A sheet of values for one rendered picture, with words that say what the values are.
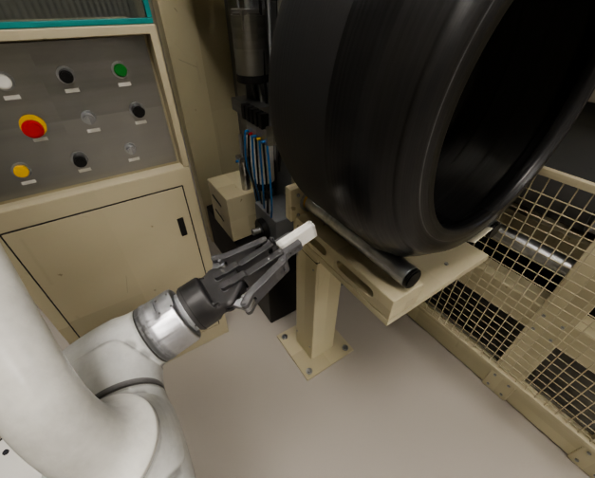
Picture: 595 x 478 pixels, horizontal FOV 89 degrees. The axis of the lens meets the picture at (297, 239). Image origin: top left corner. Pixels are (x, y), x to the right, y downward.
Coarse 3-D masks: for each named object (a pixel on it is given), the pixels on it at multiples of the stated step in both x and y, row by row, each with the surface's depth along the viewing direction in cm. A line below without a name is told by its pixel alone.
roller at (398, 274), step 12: (312, 204) 76; (324, 216) 73; (336, 228) 70; (348, 240) 68; (360, 240) 65; (372, 252) 62; (384, 252) 61; (384, 264) 60; (396, 264) 59; (408, 264) 58; (396, 276) 58; (408, 276) 57
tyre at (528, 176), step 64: (320, 0) 36; (384, 0) 30; (448, 0) 28; (512, 0) 30; (576, 0) 54; (320, 64) 37; (384, 64) 31; (448, 64) 30; (512, 64) 68; (576, 64) 58; (320, 128) 40; (384, 128) 34; (448, 128) 80; (512, 128) 70; (320, 192) 50; (384, 192) 39; (448, 192) 75; (512, 192) 61
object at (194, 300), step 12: (204, 276) 48; (228, 276) 47; (180, 288) 44; (192, 288) 43; (204, 288) 45; (216, 288) 46; (240, 288) 45; (180, 300) 43; (192, 300) 43; (204, 300) 43; (216, 300) 44; (228, 300) 44; (192, 312) 42; (204, 312) 43; (216, 312) 44; (204, 324) 44
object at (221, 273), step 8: (272, 240) 49; (264, 248) 49; (248, 256) 49; (256, 256) 49; (264, 256) 50; (232, 264) 48; (240, 264) 48; (248, 264) 48; (216, 272) 47; (224, 272) 47; (216, 280) 47
